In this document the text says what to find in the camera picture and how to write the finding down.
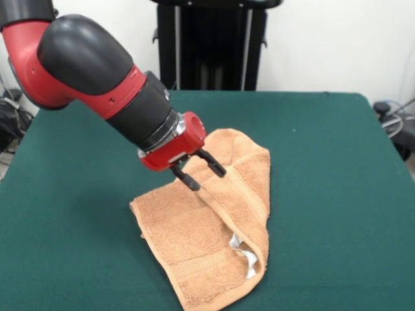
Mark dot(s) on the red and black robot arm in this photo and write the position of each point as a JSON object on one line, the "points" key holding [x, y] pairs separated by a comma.
{"points": [[81, 55]]}

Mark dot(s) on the dark green table cloth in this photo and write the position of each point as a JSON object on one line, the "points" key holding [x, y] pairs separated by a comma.
{"points": [[81, 194]]}

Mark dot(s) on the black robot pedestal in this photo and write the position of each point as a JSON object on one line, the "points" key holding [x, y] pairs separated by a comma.
{"points": [[207, 48]]}

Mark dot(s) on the tan terry towel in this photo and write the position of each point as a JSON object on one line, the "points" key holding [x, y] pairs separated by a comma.
{"points": [[194, 226]]}

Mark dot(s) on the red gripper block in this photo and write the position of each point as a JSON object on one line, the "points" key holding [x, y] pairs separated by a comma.
{"points": [[181, 149]]}

